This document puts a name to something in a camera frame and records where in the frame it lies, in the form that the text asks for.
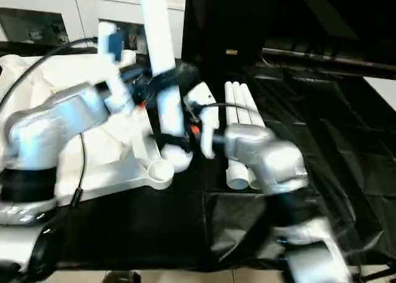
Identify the white plastic table top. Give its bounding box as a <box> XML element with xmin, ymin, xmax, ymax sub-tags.
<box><xmin>0</xmin><ymin>49</ymin><xmax>176</xmax><ymax>208</ymax></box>

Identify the black floor rod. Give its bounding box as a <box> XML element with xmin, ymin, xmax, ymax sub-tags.
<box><xmin>361</xmin><ymin>264</ymin><xmax>396</xmax><ymax>281</ymax></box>

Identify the black plastic mat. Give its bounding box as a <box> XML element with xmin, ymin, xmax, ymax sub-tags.
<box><xmin>0</xmin><ymin>41</ymin><xmax>396</xmax><ymax>271</ymax></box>

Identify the white sideboard cabinet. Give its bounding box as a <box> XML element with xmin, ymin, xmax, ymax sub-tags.
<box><xmin>0</xmin><ymin>0</ymin><xmax>186</xmax><ymax>59</ymax></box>

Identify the dark metal rail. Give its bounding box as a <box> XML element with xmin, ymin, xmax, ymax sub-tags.
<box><xmin>262</xmin><ymin>47</ymin><xmax>396</xmax><ymax>79</ymax></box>

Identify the white flat board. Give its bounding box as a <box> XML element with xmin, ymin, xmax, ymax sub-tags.
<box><xmin>361</xmin><ymin>77</ymin><xmax>396</xmax><ymax>103</ymax></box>

